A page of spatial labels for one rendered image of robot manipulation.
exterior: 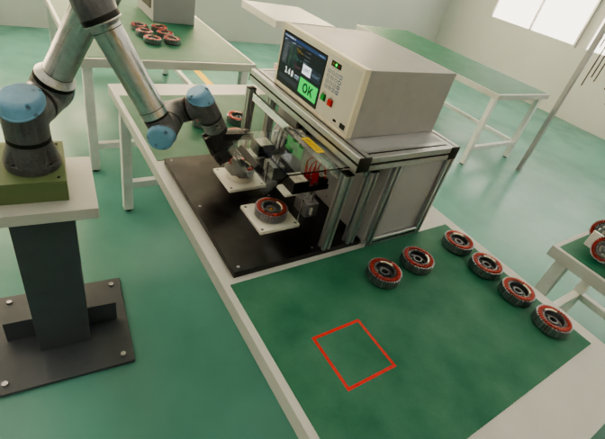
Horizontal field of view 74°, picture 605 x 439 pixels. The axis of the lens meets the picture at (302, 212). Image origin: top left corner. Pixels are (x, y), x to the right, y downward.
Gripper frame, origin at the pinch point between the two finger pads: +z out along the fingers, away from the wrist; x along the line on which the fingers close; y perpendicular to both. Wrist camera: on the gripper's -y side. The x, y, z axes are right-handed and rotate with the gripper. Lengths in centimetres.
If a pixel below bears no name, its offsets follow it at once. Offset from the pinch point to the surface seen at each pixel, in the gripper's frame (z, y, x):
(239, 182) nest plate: 2.3, 3.7, 3.7
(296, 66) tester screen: -28.1, -30.3, 3.3
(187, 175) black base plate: -4.3, 18.1, -6.0
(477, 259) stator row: 32, -50, 68
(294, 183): -6.5, -9.1, 27.1
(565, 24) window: 281, -576, -224
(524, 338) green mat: 29, -39, 97
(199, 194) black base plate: -4.5, 18.2, 6.2
